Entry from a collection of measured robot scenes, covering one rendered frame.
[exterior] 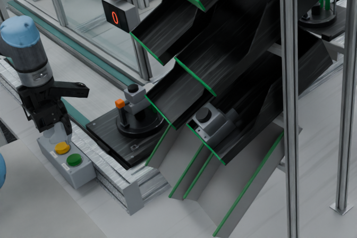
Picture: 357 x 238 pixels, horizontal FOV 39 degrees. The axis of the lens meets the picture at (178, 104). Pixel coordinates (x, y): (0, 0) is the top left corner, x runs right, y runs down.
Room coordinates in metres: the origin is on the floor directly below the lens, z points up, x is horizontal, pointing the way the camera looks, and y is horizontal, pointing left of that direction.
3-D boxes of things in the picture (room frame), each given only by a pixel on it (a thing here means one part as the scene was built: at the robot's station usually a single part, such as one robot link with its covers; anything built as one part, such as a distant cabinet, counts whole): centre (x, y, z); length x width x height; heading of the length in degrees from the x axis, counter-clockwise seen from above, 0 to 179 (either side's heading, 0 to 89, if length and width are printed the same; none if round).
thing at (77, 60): (1.41, 0.25, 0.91); 0.84 x 0.28 x 0.10; 32
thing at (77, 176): (1.10, 0.34, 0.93); 0.21 x 0.07 x 0.06; 32
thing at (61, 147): (1.10, 0.34, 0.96); 0.04 x 0.04 x 0.02
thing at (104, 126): (1.14, 0.11, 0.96); 0.24 x 0.24 x 0.02; 32
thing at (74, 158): (1.04, 0.30, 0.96); 0.04 x 0.04 x 0.02
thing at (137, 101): (1.15, 0.10, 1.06); 0.08 x 0.04 x 0.07; 124
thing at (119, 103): (1.12, 0.15, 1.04); 0.04 x 0.02 x 0.08; 122
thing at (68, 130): (1.02, 0.29, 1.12); 0.05 x 0.02 x 0.09; 32
